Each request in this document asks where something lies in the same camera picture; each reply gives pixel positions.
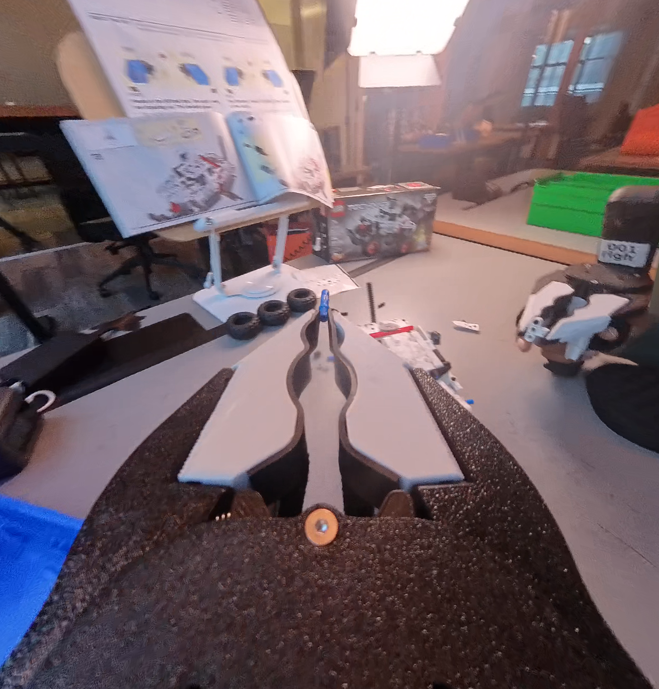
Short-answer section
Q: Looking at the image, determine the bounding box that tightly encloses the coiled white cable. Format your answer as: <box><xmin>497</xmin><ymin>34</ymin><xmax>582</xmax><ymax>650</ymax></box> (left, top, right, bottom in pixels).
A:
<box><xmin>24</xmin><ymin>389</ymin><xmax>58</xmax><ymax>416</ymax></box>

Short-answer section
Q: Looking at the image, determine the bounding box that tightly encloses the black wrist rest pad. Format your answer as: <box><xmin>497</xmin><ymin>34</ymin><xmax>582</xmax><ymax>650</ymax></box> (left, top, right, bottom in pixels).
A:
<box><xmin>583</xmin><ymin>323</ymin><xmax>659</xmax><ymax>458</ymax></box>

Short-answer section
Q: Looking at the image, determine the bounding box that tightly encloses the printed instruction sheet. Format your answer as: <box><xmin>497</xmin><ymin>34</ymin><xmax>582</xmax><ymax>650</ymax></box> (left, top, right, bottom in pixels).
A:
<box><xmin>66</xmin><ymin>0</ymin><xmax>311</xmax><ymax>121</ymax></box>

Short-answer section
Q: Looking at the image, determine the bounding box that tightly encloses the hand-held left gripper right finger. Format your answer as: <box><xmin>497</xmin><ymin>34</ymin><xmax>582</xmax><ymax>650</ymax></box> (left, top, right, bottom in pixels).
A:
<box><xmin>328</xmin><ymin>313</ymin><xmax>467</xmax><ymax>492</ymax></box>

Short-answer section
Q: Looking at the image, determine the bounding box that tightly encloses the white book stand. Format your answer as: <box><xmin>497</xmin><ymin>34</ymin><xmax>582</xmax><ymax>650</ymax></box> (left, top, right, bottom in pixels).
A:
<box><xmin>190</xmin><ymin>192</ymin><xmax>359</xmax><ymax>324</ymax></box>

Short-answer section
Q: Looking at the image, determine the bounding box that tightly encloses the blue plastic storage bin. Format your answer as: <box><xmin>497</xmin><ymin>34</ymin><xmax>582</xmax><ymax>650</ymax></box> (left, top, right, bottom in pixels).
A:
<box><xmin>0</xmin><ymin>487</ymin><xmax>85</xmax><ymax>681</ymax></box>

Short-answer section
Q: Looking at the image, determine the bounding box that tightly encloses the black office chair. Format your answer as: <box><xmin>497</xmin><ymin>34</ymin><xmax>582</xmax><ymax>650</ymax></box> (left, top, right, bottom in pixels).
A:
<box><xmin>96</xmin><ymin>230</ymin><xmax>192</xmax><ymax>304</ymax></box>

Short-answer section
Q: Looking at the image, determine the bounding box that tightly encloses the red plastic bin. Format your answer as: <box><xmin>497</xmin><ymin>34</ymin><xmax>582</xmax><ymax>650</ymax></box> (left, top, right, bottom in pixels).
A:
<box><xmin>618</xmin><ymin>100</ymin><xmax>659</xmax><ymax>159</ymax></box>

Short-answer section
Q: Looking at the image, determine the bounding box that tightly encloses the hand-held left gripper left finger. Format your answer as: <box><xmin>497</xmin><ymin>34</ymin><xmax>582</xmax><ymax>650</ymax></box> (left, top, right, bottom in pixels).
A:
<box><xmin>177</xmin><ymin>313</ymin><xmax>322</xmax><ymax>492</ymax></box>

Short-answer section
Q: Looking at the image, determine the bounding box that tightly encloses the wooden desk with black legs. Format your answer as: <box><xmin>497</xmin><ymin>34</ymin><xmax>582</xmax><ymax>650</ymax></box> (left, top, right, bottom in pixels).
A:
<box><xmin>0</xmin><ymin>102</ymin><xmax>93</xmax><ymax>345</ymax></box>

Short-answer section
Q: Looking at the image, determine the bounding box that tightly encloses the bright studio light panel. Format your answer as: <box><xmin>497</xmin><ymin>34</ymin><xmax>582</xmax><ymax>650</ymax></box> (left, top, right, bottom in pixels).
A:
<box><xmin>346</xmin><ymin>0</ymin><xmax>472</xmax><ymax>90</ymax></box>

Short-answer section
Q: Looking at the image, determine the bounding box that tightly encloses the person's right hand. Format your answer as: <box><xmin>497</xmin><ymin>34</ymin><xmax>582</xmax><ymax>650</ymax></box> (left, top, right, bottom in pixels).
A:
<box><xmin>545</xmin><ymin>347</ymin><xmax>634</xmax><ymax>378</ymax></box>

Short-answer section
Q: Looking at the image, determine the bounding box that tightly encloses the green plastic bin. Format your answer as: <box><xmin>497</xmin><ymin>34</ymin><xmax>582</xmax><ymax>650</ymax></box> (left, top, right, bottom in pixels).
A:
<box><xmin>526</xmin><ymin>169</ymin><xmax>659</xmax><ymax>241</ymax></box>

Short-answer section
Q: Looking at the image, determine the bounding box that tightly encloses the lego set box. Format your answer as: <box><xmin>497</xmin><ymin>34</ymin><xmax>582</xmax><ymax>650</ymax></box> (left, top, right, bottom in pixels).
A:
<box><xmin>317</xmin><ymin>181</ymin><xmax>441</xmax><ymax>263</ymax></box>

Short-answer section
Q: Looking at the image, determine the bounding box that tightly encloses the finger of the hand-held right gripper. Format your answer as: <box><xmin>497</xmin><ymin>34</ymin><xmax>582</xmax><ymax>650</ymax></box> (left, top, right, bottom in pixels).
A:
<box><xmin>518</xmin><ymin>280</ymin><xmax>578</xmax><ymax>351</ymax></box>
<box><xmin>543</xmin><ymin>291</ymin><xmax>634</xmax><ymax>364</ymax></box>

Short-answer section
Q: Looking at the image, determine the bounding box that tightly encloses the lego instruction booklet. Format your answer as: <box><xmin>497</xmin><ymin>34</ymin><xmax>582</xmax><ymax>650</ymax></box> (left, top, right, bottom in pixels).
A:
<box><xmin>59</xmin><ymin>108</ymin><xmax>337</xmax><ymax>240</ymax></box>

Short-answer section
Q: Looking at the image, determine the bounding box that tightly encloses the white lego vehicle model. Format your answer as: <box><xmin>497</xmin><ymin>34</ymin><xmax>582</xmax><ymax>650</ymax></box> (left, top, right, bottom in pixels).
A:
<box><xmin>357</xmin><ymin>282</ymin><xmax>479</xmax><ymax>412</ymax></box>

